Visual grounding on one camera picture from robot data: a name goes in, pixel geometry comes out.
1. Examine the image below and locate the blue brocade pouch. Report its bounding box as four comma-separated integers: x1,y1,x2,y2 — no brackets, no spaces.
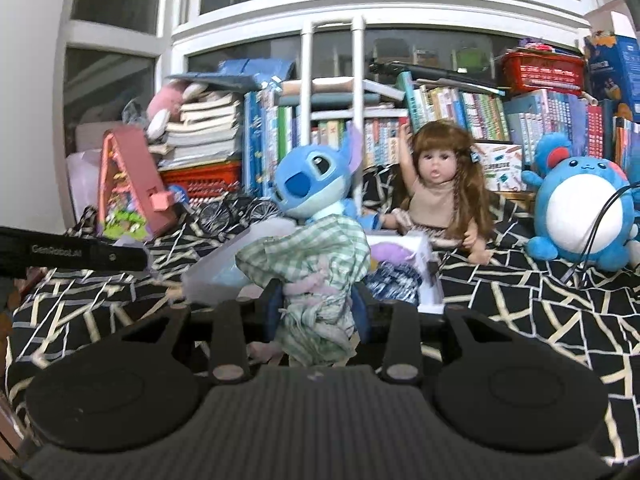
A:
362,261,423,307

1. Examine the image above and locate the purple plush toy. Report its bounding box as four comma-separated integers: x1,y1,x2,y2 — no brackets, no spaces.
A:
371,242,416,264

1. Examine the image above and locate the green plaid cloth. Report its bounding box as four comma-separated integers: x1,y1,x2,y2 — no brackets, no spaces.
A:
235,214,370,366

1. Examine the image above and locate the pink cloth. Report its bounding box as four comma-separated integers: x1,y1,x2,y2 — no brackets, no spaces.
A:
246,341,283,365

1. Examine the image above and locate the left hand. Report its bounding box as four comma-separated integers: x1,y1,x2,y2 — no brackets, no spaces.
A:
1,268,47,341

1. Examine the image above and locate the white cardboard box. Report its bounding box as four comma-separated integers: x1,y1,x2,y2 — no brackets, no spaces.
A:
180,216,446,316

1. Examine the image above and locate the pink triangular toy house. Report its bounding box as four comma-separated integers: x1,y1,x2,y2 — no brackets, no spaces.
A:
98,126,177,242

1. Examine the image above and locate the miniature black bicycle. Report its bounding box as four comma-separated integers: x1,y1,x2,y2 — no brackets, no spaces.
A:
196,193,280,236

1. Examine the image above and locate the brown haired baby doll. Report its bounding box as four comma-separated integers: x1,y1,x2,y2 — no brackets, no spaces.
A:
382,120,494,264

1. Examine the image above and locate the red plastic basket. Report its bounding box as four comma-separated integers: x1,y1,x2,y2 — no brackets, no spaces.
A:
160,160,242,203

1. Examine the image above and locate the blue Stitch plush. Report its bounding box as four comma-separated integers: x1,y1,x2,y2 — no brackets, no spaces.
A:
271,122,383,231

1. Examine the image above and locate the black white patterned blanket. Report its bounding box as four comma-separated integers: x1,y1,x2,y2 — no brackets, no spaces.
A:
1,195,639,464

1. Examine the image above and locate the pink white bunny plush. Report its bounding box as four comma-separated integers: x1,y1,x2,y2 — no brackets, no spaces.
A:
146,79,207,142

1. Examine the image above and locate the stack of books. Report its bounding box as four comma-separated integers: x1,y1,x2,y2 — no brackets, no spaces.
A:
148,88,243,170

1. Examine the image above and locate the blue round plush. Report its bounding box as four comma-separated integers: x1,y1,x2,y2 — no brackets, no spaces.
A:
522,132,639,271

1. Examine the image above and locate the row of upright books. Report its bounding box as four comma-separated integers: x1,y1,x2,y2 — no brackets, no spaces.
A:
241,70,639,196

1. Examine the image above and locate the white pipe rack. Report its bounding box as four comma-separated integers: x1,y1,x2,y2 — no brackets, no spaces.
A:
297,16,364,210

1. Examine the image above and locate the red basket on books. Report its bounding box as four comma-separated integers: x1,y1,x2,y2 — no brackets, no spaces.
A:
500,50,585,96

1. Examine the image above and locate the blue cardboard box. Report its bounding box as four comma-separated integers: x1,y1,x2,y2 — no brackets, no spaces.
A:
585,34,640,122

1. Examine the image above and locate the black cable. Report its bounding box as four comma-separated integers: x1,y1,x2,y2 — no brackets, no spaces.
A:
560,184,640,288

